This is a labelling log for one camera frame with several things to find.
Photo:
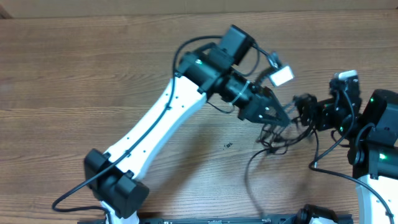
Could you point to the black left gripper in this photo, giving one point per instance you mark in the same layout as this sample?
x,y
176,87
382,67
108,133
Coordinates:
x,y
260,96

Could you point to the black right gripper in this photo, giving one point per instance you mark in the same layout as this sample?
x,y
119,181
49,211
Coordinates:
x,y
313,109

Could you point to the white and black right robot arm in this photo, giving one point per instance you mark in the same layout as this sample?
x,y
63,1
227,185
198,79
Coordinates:
x,y
371,136

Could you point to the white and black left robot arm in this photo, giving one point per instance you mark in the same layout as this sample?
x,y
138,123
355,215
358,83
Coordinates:
x,y
115,175

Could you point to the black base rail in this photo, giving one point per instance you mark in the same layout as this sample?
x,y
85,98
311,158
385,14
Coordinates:
x,y
307,215

